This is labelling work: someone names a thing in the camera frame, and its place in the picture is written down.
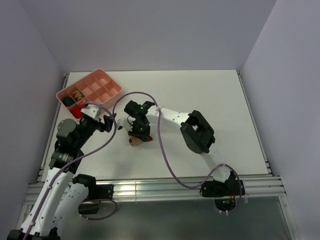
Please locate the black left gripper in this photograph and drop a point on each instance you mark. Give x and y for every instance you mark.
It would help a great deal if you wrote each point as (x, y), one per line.
(106, 126)

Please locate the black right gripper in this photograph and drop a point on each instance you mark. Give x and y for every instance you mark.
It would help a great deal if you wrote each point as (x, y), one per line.
(143, 136)

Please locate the tan maroon striped sock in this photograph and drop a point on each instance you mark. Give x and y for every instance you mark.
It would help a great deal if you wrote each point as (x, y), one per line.
(135, 141)

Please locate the tan argyle sock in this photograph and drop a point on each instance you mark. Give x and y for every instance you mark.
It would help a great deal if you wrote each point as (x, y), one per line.
(77, 95)

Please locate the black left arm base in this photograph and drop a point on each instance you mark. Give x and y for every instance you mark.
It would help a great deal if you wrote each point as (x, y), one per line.
(93, 203)

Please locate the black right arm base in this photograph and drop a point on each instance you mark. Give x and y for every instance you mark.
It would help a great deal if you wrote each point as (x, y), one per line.
(224, 193)

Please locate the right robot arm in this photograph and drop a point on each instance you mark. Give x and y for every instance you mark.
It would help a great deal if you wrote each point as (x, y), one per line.
(197, 134)

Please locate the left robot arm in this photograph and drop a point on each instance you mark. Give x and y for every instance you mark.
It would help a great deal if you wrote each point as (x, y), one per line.
(63, 190)

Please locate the red rolled sock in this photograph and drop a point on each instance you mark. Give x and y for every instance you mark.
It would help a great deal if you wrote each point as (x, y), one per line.
(76, 112)

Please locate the dark teal rolled sock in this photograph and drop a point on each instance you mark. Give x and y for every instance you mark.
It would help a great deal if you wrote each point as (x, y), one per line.
(68, 101)

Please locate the pink compartment organizer tray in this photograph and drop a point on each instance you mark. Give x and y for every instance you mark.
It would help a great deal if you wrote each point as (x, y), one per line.
(97, 86)

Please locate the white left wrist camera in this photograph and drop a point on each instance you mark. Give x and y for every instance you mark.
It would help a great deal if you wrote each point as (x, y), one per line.
(93, 111)

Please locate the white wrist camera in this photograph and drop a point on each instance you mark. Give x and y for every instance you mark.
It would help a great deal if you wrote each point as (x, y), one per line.
(124, 123)
(93, 111)

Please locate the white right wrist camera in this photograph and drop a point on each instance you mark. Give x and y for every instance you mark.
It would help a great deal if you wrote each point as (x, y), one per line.
(124, 123)

